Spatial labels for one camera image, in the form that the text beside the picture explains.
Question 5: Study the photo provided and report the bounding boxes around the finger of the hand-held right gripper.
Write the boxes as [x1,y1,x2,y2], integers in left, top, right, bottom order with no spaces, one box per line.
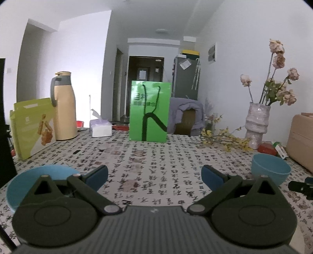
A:
[288,177,313,196]

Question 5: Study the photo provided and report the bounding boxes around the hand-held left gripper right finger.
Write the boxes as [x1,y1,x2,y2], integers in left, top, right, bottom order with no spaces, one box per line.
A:
[187,165,289,216]

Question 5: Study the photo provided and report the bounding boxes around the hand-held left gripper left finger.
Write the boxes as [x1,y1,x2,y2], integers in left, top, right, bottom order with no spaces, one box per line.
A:
[23,165,123,216]

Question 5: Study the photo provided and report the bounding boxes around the blue bowl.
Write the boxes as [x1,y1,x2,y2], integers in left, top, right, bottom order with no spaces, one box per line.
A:
[251,153,292,186]
[6,165,85,215]

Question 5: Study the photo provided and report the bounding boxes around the white green carton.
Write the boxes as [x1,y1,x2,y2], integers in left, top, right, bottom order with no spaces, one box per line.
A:
[273,142,289,160]

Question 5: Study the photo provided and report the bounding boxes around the yellow flower branches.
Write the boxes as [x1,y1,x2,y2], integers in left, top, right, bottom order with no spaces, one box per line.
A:
[201,114,253,152]

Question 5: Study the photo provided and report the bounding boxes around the beige small suitcase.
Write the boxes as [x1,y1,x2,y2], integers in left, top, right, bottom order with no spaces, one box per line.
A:
[286,113,313,173]

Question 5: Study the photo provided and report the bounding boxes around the purple tissue pack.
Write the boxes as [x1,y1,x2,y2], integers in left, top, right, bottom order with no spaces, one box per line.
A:
[89,109,113,138]

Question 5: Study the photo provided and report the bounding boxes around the red box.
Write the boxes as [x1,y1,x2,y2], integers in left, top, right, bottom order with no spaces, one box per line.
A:
[258,144,278,156]

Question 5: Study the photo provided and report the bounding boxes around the wooden chair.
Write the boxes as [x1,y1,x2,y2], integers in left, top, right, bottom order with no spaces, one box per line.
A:
[180,110,196,136]

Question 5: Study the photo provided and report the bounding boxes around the green paper bag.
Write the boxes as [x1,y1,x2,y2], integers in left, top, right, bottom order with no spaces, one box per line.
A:
[128,80,172,143]

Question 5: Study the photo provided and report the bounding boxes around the textured grey vase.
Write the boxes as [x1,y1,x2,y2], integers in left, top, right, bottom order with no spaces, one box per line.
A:
[245,102,271,150]

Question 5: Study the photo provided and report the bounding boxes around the beige thermos jug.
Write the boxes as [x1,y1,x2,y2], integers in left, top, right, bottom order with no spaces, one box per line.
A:
[50,71,78,141]

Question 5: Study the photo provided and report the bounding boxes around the yellow-green snack box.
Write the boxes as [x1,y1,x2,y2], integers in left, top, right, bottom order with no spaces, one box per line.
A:
[10,98,56,161]

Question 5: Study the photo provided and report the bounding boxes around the grey refrigerator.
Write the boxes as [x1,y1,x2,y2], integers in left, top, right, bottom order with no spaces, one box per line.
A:
[171,55,201,100]

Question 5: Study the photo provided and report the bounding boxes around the white folded umbrella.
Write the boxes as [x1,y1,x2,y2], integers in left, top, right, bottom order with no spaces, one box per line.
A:
[191,58,201,91]

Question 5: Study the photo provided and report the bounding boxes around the black paper bag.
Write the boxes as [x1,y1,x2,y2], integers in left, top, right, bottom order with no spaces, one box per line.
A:
[0,58,17,188]

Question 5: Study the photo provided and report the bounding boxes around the dark entrance door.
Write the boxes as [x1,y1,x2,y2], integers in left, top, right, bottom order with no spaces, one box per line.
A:
[128,56,165,118]

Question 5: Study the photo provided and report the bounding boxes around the yellow box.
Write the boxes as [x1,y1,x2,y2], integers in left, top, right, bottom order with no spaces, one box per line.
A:
[181,49,200,60]

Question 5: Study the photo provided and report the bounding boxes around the dried pink roses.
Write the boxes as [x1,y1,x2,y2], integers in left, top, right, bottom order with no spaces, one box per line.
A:
[240,38,300,106]

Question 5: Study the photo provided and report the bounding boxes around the wall picture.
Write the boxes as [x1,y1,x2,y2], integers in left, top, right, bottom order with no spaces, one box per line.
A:
[207,43,217,62]

